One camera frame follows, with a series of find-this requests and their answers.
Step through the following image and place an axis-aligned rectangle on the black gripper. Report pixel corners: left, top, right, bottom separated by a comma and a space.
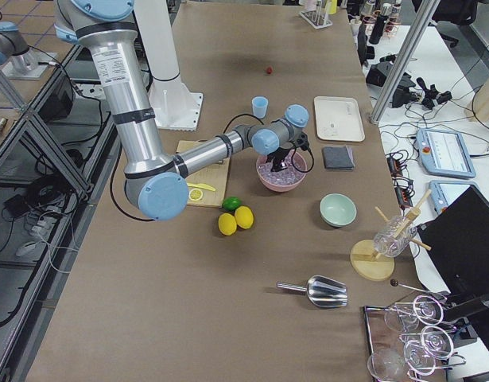
266, 133, 310, 172

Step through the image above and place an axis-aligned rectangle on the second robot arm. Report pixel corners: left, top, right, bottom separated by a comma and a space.
0, 21, 45, 80

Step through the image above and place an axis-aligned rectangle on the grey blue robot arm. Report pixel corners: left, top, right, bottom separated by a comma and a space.
55, 1, 309, 220

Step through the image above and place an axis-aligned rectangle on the clear ice cubes pile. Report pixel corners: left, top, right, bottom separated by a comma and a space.
258, 154, 306, 186

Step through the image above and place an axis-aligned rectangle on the light blue cup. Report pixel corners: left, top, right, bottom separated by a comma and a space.
251, 95, 269, 119

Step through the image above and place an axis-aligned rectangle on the wooden cup drying stand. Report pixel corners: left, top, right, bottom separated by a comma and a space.
350, 189, 432, 281

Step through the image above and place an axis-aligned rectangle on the steel ice scoop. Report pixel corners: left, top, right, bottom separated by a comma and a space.
276, 275, 348, 309

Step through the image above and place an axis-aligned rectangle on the pink bowl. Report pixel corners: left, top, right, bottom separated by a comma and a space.
255, 150, 309, 193

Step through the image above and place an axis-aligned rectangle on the grey folded cloth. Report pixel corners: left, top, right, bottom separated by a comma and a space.
322, 146, 355, 170

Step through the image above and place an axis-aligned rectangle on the wooden cutting board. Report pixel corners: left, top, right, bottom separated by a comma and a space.
177, 140, 230, 208

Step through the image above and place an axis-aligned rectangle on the green lime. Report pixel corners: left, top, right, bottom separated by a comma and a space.
222, 197, 242, 212

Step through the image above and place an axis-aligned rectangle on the yellow lemon upper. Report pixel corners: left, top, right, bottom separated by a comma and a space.
234, 205, 254, 229

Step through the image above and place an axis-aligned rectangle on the yellow lemon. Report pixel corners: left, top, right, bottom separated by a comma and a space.
234, 205, 254, 229
218, 212, 237, 236

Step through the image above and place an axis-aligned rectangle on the cream rabbit tray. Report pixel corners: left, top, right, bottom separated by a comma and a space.
314, 96, 365, 142

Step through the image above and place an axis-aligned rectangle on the light green bowl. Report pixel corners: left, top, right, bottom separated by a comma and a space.
320, 193, 357, 228

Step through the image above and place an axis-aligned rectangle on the yellow plastic knife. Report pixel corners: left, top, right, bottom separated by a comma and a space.
187, 182, 216, 192

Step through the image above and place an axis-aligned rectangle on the yellow lemon lower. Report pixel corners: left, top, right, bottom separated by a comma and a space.
218, 212, 237, 236

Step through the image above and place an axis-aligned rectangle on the lemon slice lower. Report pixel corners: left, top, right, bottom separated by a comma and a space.
188, 188, 204, 201

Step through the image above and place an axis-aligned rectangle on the clear glass on stand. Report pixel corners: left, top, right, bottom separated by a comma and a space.
373, 216, 416, 258

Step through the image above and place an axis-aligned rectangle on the blue teach pendant upper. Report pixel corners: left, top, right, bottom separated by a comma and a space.
416, 128, 476, 179

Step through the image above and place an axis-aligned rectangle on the blue teach pendant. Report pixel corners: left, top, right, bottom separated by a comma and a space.
428, 180, 478, 215
416, 128, 476, 179

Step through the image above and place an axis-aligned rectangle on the blue teach pendant lower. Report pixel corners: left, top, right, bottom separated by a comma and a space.
428, 180, 478, 215

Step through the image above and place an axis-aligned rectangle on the black monitor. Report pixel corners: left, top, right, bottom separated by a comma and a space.
418, 185, 489, 307

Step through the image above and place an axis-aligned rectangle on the wine glass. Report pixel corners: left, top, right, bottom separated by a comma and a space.
384, 295, 444, 333

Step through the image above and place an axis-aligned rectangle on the black glass rack tray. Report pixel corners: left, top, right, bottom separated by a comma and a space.
363, 306, 467, 381

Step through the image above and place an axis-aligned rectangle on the aluminium frame post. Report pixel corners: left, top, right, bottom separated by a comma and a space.
370, 0, 440, 126

